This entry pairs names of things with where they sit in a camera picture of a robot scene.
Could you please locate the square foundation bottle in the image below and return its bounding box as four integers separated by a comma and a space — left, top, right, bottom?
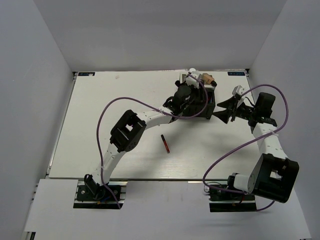
201, 73, 217, 88

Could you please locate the white blue pink bottle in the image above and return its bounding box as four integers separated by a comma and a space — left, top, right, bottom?
188, 68, 197, 73

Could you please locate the dark red lip gloss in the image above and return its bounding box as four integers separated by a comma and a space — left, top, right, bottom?
160, 134, 170, 154

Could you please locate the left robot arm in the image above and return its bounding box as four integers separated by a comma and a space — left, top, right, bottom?
84, 79, 208, 200

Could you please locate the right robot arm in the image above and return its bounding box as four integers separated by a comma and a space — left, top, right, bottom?
213, 92, 300, 203

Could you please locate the black organizer box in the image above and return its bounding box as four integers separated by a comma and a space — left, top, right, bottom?
183, 88, 216, 120

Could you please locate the white organizer tray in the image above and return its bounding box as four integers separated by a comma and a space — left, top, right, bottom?
179, 73, 217, 89

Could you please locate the right blue label sticker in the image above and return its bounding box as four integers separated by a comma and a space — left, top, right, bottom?
227, 71, 246, 76

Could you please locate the blue label sticker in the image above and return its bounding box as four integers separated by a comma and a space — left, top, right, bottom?
78, 72, 95, 77
227, 71, 246, 76

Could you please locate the left blue label sticker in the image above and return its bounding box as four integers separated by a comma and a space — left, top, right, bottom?
78, 72, 95, 77

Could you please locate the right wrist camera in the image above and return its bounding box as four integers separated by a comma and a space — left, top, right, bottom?
232, 85, 246, 98

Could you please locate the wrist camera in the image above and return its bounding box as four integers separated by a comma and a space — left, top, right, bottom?
185, 71, 201, 89
232, 85, 246, 98

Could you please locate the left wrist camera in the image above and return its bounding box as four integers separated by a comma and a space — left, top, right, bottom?
185, 71, 201, 89

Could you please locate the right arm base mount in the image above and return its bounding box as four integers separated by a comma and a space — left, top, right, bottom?
203, 175, 257, 213

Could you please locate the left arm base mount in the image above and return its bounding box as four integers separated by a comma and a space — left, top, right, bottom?
73, 174, 127, 210

